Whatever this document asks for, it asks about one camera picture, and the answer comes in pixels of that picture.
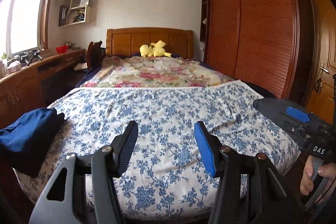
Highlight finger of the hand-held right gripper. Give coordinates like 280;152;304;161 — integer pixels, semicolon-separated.
286;106;313;124
253;97;292;122

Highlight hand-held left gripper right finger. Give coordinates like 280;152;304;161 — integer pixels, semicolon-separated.
194;121;307;224

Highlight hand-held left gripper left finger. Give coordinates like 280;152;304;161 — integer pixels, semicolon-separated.
28;120;139;224

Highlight folded blue clothes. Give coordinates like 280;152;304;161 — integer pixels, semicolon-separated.
0;107;66;178

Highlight person's right hand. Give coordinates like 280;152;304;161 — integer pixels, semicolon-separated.
300;155;336;196

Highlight blue floral blanket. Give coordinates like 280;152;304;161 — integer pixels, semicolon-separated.
14;80;301;220

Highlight wooden wardrobe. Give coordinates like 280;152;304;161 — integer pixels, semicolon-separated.
199;0;315;106

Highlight wooden door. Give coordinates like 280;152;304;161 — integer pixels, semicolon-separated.
302;0;336;125

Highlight pink floral quilt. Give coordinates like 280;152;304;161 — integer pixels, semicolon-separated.
80;56;237;88

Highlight wooden chair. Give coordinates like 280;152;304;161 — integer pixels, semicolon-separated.
87;41;105;69

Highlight yellow plush toy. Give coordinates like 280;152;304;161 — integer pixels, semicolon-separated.
139;40;172;58

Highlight wooden bed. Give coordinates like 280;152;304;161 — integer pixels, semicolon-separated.
14;27;301;222

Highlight wooden desk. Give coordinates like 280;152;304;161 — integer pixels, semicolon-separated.
0;49;87;130

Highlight dark side shelf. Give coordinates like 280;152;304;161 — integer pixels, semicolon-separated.
199;0;209;43

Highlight black metal tool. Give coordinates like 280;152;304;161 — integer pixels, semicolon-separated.
20;51;43;66

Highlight tissue box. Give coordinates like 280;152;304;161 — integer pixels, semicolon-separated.
7;61;21;73

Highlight row of books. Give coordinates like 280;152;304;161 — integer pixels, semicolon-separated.
59;5;87;26

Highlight white paper bag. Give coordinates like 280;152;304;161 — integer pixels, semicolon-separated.
70;0;90;10

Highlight window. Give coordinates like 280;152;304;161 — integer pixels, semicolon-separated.
0;0;62;59

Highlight metal door handle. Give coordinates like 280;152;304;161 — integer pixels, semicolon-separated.
319;61;330;80

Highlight white wall shelf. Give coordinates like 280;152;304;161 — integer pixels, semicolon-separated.
58;0;94;27

